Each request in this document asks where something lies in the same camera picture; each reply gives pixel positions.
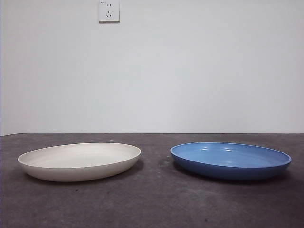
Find white wall socket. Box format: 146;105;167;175
98;0;121;24

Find white round plate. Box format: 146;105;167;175
17;142;143;183

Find blue round plate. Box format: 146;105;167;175
170;142;293;181

